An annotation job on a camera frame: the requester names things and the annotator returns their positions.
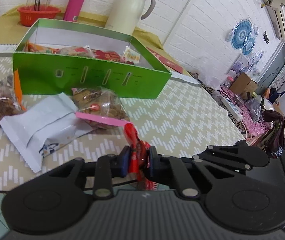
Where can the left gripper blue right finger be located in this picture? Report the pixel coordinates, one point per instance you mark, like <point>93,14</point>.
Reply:
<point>172,172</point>

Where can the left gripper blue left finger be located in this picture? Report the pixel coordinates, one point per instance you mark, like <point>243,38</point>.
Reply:
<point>108,167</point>

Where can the red candy egg packet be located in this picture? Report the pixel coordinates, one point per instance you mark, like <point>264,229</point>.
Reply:
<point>138,157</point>

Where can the pink-edged mixed nut bag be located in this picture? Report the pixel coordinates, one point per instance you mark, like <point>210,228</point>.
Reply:
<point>100,107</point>

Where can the white foil snack bag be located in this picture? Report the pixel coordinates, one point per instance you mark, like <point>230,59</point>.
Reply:
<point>44,129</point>

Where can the red nut snack bag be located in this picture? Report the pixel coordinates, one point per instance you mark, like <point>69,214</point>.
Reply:
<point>107,55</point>

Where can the brown dried meat packet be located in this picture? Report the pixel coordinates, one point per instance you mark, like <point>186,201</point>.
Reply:
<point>130,56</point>

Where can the white cake packet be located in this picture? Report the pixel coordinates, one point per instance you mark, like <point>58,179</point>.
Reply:
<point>76,51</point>

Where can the orange-edged brown snack bag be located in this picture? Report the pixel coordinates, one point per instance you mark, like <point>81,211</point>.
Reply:
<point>11,96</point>

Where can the orange yellow snack packet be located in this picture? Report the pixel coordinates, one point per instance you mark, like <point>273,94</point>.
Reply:
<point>34,48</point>

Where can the white power strip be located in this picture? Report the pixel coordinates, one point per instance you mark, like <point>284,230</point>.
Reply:
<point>234,110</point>

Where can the patterned tablecloth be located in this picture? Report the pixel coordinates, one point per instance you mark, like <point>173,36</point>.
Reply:
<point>182,121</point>

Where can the brown cardboard box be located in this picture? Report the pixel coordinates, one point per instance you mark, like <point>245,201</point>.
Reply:
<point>243,86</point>

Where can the red envelope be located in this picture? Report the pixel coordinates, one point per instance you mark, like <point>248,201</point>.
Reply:
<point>167,62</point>

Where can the green cardboard box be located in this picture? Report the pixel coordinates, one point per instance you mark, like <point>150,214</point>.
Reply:
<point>48,73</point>

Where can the cream thermal carafe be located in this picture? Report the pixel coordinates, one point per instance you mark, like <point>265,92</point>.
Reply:
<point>126,14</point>

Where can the pink thermos bottle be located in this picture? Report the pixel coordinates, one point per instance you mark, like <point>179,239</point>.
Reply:
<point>72,10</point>

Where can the red plastic basket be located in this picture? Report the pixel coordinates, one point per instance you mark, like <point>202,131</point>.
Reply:
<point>28,15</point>

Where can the blue decorative wall plates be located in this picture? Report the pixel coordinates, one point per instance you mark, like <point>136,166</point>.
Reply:
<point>243,38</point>

